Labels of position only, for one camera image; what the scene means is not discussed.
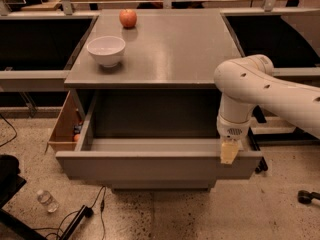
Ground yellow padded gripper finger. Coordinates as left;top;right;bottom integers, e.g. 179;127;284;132
220;140;239;164

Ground cardboard box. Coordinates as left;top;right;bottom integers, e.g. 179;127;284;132
48;93;82;152

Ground black floor cable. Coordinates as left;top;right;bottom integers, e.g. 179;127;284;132
33;185;108;240

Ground red apple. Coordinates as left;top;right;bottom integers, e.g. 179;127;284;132
119;9;137;28

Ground black caster wheel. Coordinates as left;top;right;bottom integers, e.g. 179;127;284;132
297;190;320;204

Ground black chair base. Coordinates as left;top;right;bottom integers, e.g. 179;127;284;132
0;154;95;240

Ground clear plastic water bottle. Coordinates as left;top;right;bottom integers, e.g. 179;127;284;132
37;190;59;213

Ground grey drawer cabinet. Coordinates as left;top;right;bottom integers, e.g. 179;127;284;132
64;8;256;194

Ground black metal leg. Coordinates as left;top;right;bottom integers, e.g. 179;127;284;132
250;137;268;174

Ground grey top drawer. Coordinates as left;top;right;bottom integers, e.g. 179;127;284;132
56;90;262;189

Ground small orange fruit in box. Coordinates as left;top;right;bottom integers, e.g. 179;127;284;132
73;134;80;142

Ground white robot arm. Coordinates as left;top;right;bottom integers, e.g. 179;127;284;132
214;54;320;164

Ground white ceramic bowl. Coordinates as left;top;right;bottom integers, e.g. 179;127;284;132
87;36;126;67

